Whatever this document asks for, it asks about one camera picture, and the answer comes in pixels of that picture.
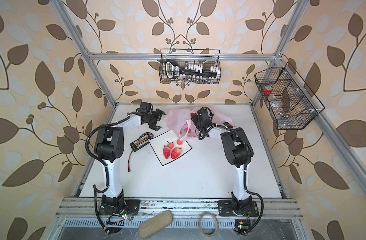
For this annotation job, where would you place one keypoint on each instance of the black wire basket right wall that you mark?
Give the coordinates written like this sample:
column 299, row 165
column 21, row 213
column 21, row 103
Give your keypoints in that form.
column 293, row 103

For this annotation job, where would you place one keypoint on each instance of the black socket set tool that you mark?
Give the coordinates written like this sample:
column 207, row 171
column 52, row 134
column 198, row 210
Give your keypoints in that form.
column 173, row 70

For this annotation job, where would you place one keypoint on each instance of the black connector board with wires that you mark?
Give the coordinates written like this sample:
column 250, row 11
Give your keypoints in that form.
column 136, row 145

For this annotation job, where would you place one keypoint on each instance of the clear tape roll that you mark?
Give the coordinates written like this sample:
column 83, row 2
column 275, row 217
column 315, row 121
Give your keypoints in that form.
column 209, row 225

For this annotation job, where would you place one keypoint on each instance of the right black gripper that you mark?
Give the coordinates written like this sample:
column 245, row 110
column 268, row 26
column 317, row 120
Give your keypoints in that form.
column 195, row 118

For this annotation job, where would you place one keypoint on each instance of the black wire basket wall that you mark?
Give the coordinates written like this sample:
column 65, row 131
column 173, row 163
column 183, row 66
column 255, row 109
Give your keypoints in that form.
column 206, row 57
column 293, row 103

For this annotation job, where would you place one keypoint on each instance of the pink plastic bag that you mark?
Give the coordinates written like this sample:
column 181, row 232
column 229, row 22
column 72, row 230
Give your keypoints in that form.
column 179, row 121

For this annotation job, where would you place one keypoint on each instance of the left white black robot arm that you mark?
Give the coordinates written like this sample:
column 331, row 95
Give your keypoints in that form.
column 106, row 144

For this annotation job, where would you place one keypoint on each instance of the black wire basket back wall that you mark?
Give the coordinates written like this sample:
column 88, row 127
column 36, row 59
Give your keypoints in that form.
column 206, row 57

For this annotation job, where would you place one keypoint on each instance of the black tape measure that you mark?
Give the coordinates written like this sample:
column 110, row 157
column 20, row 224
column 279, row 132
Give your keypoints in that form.
column 228, row 125

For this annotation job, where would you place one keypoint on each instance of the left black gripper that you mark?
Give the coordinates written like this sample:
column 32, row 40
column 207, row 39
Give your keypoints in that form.
column 158, row 115

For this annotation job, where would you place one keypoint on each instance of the red fake strawberry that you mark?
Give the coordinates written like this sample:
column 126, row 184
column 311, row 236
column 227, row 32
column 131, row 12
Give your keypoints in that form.
column 166, row 152
column 176, row 152

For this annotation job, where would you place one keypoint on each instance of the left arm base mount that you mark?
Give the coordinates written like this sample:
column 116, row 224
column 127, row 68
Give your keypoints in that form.
column 112, row 206

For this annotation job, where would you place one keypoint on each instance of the white square plate black rim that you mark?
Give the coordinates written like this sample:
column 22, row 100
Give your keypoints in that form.
column 159, row 142

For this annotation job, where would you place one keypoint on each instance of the beige oval sponge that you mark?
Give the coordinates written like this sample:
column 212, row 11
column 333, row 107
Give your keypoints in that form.
column 155, row 224

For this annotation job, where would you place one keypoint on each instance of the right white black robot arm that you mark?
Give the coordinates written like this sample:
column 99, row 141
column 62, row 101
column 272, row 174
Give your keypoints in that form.
column 237, row 150

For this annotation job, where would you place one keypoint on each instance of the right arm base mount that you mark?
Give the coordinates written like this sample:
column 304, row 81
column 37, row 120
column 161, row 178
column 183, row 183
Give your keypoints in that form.
column 234, row 208

